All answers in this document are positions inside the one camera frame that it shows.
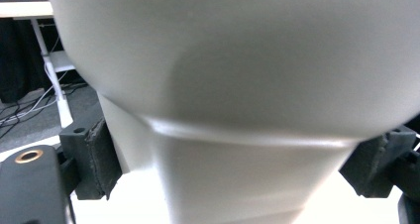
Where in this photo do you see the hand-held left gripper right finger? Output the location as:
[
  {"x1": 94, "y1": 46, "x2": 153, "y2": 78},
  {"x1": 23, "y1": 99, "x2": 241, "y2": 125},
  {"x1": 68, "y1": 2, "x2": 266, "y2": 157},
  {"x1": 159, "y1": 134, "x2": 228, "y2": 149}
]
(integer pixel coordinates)
[{"x1": 339, "y1": 126, "x2": 418, "y2": 199}]

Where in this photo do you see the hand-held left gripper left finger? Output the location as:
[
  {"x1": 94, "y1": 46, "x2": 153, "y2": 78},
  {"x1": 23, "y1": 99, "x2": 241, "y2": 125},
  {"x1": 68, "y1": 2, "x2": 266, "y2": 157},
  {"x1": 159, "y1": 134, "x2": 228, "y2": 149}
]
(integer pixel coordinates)
[{"x1": 58, "y1": 118, "x2": 124, "y2": 201}]

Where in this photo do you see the white tumbler with red lid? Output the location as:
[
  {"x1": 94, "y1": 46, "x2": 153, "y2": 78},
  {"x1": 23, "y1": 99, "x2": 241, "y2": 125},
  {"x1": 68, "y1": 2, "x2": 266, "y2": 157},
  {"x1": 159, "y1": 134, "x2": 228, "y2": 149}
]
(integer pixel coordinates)
[{"x1": 44, "y1": 0, "x2": 420, "y2": 224}]

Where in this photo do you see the dark curtain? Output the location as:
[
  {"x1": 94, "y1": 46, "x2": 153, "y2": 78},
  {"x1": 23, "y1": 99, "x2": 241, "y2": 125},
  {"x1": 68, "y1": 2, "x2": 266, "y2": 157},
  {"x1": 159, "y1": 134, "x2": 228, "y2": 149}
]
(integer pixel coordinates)
[{"x1": 0, "y1": 18, "x2": 87, "y2": 103}]

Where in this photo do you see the white floor cable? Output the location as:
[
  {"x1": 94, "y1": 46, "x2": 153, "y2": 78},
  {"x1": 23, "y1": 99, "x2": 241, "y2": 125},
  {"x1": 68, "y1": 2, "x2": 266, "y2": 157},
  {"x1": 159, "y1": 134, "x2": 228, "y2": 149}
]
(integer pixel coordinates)
[{"x1": 0, "y1": 59, "x2": 69, "y2": 127}]

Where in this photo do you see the bundle of black floor cables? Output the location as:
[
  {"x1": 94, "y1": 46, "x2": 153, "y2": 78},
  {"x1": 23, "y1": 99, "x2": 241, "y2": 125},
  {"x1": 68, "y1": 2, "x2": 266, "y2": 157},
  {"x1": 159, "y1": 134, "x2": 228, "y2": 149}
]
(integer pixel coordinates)
[{"x1": 0, "y1": 80, "x2": 87, "y2": 140}]

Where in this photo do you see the white desk frame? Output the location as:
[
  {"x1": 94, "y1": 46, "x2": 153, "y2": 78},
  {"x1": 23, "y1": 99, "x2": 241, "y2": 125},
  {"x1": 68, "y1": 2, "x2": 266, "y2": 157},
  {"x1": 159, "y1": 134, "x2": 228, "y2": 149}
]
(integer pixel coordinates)
[{"x1": 0, "y1": 0, "x2": 76, "y2": 129}]

